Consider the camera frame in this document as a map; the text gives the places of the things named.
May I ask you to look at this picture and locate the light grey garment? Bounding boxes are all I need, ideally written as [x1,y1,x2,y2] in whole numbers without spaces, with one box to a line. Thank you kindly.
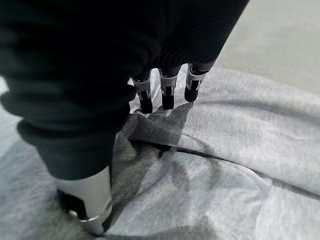
[0,65,320,240]

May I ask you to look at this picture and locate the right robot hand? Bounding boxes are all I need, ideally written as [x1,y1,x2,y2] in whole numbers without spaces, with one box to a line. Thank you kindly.
[0,0,250,237]

